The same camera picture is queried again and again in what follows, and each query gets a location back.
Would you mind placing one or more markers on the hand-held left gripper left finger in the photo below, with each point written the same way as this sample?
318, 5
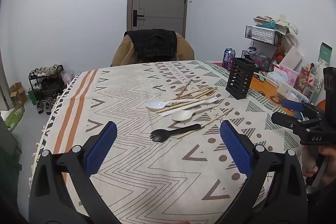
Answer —
105, 145

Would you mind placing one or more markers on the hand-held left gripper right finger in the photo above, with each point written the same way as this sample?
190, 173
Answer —
236, 150

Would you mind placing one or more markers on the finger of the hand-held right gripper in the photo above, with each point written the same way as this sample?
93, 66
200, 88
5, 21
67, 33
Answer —
292, 105
286, 121

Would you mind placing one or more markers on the white plastic fork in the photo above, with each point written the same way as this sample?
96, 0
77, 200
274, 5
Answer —
207, 101

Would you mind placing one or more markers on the black slotted utensil holder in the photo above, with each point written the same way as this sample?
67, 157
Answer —
240, 77

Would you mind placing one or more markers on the white plastic spoon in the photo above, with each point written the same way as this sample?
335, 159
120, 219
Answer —
153, 105

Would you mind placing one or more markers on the black plastic spork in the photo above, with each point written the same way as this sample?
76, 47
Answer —
168, 132

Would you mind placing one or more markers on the cream plastic spoon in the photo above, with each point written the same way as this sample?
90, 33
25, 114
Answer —
181, 116

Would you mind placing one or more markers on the white plastic knife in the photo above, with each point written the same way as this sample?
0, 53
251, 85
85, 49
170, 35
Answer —
178, 111

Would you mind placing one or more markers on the pile of wooden chopsticks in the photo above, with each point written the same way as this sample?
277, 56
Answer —
189, 98

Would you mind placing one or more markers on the person's right hand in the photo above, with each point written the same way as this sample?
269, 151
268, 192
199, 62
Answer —
309, 161

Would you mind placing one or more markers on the white charger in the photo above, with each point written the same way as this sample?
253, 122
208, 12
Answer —
293, 96

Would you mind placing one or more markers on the white power strip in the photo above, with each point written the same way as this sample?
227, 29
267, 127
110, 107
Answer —
287, 88

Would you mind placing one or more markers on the red cartoon box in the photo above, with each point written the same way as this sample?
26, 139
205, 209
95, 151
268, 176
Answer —
304, 81

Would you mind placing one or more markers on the patterned tablecloth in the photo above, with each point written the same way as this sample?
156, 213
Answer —
131, 161

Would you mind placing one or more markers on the pink floral box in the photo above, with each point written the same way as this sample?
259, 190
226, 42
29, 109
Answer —
290, 74

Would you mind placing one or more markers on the tissue pack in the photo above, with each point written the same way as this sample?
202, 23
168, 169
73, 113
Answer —
275, 77

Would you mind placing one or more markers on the small teal case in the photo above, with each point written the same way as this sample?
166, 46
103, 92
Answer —
260, 77

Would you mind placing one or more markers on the brown teddy bear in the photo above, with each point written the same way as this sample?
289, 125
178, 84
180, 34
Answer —
280, 53

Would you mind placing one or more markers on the green box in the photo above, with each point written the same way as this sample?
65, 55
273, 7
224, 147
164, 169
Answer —
325, 54

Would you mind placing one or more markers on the dark sneaker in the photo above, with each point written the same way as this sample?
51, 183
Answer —
50, 108
40, 107

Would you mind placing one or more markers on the purple drink can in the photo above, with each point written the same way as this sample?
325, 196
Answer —
229, 58

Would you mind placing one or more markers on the teal packet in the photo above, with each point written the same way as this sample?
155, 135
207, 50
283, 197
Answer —
269, 25

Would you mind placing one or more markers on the black shoe rack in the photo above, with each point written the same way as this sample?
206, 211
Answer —
46, 85

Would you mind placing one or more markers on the white booklet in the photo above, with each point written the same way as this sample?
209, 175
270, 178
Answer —
262, 18

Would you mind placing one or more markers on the green leaf-shaped cushion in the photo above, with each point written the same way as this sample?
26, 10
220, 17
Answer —
13, 119

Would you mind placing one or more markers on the dark green cloth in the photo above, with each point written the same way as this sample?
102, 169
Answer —
8, 155

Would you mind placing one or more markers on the cardboard box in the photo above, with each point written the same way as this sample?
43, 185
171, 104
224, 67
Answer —
17, 94

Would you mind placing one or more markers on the black garment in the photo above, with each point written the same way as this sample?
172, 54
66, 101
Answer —
155, 45

